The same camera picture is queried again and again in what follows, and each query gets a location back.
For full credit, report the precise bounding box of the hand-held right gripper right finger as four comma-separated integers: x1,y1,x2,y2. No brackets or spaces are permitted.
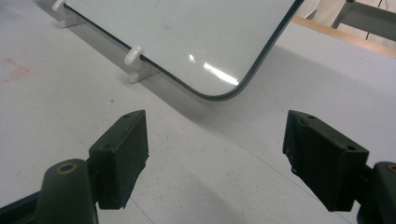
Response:
282,110,370,213

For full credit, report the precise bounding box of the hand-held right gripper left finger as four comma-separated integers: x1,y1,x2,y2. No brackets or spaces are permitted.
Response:
89,109,149,210

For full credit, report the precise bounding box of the white whiteboard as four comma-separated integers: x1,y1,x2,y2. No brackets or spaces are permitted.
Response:
64,0,305,102

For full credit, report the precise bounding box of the white whiteboard stand clip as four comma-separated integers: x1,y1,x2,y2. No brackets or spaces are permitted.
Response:
123,46,161,84
51,0,87,29

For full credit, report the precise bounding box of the black hanging cable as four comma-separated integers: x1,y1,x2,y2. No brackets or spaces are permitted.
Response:
365,0,385,41

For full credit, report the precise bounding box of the metal desk frame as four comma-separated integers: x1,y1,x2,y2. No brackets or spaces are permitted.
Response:
331,0,396,42

